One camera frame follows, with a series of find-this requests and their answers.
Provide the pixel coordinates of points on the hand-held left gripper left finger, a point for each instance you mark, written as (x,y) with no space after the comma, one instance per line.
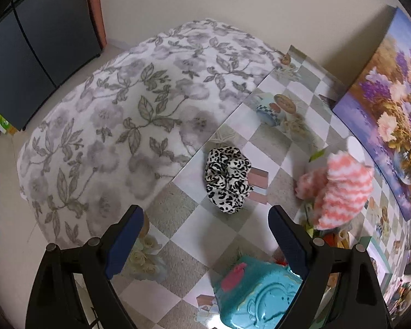
(122,245)

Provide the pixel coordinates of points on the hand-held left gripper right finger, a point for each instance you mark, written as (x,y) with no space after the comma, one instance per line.
(291,245)

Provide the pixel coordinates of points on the pink white fuzzy sock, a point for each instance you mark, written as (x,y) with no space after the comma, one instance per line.
(344,192)

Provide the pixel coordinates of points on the white box teal rim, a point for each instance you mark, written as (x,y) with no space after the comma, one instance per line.
(380,267)

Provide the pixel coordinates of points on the leopard print scrunchie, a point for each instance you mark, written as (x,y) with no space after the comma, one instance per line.
(227,178)

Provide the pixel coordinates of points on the teal plastic toy bucket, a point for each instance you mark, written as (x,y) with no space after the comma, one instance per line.
(260,294)

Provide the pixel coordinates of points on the grey floral blanket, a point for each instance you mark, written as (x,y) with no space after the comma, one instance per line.
(123,116)

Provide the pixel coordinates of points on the flower painting canvas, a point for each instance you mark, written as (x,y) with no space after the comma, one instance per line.
(387,109)

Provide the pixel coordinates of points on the green cartons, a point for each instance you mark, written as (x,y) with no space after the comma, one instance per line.
(0,123)

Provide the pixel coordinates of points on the dark cabinet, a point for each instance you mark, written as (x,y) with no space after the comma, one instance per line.
(41,41)

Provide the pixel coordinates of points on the orange door frame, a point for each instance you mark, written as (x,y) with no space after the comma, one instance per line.
(95,10)

